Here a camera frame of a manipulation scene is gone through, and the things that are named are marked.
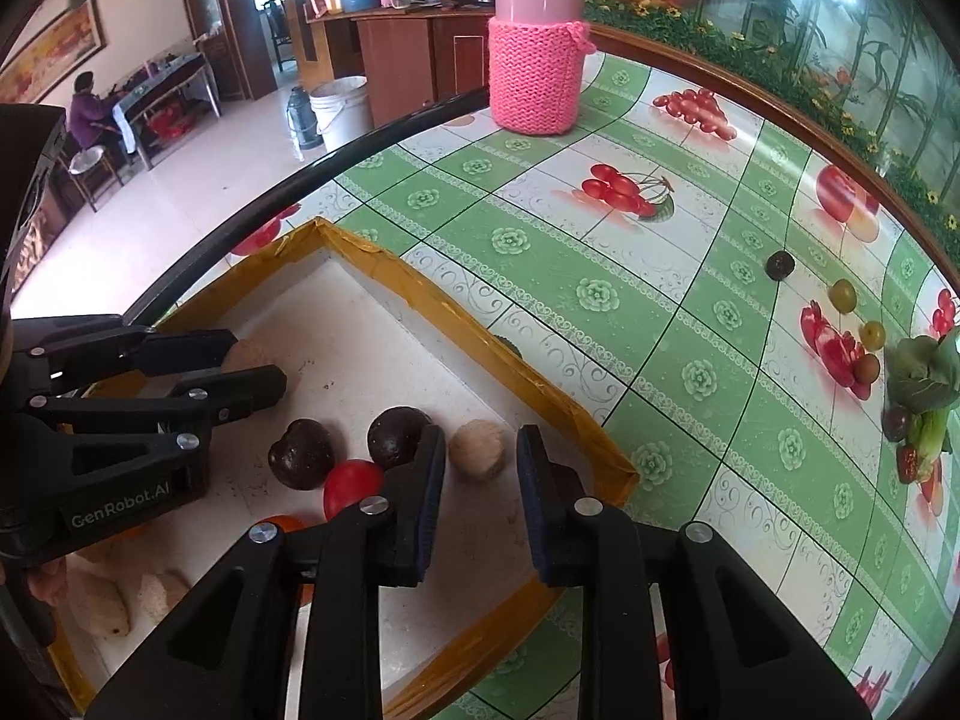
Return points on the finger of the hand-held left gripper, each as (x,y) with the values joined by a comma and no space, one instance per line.
(247,390)
(195,352)

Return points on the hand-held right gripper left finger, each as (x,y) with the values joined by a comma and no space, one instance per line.
(431,495)

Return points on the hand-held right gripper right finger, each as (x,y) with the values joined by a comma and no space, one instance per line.
(534,510)

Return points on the round dark brown fruit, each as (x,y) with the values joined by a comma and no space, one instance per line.
(394,435)

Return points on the red tomato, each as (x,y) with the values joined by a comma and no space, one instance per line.
(352,487)

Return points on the heart-shaped dark brown fruit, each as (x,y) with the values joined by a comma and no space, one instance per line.
(301,454)

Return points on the white tray with yellow rim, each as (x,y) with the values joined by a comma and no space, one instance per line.
(360,330)

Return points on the person's left hand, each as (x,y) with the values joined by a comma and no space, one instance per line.
(46,585)

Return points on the green checked fruit-print tablecloth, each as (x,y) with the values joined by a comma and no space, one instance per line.
(600,292)

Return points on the grey thermos flask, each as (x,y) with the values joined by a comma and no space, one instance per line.
(305,120)

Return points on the dining table with cloth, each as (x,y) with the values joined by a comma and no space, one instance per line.
(169,82)

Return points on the white plastic bucket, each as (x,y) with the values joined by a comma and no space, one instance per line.
(341,116)

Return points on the small dark purple fruit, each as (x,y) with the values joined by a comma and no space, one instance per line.
(780,265)

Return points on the brown wooden cabinet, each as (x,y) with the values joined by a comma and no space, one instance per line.
(405,60)

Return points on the small brown fruit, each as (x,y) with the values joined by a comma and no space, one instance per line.
(866,367)

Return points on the small green fruit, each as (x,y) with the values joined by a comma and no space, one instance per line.
(872,332)
(842,294)

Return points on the small red strawberry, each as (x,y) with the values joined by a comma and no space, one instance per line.
(907,463)

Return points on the green bok choy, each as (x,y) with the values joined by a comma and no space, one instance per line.
(919,375)

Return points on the pink bottle with knitted sleeve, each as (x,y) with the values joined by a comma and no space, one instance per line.
(532,67)

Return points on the floral bamboo partition screen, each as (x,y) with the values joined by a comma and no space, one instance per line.
(810,30)

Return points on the framed wall painting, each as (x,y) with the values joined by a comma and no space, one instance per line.
(52,52)

